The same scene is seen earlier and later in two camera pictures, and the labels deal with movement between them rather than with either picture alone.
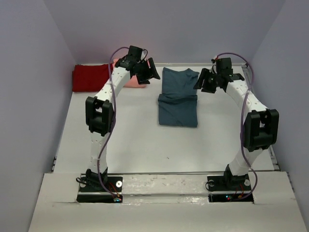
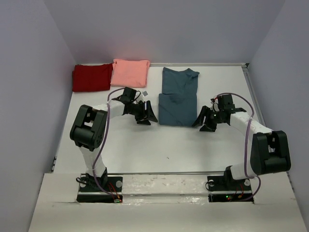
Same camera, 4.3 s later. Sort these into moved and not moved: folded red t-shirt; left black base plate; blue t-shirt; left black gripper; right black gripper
Moved: right black gripper; left black gripper
Not moved: left black base plate; blue t-shirt; folded red t-shirt
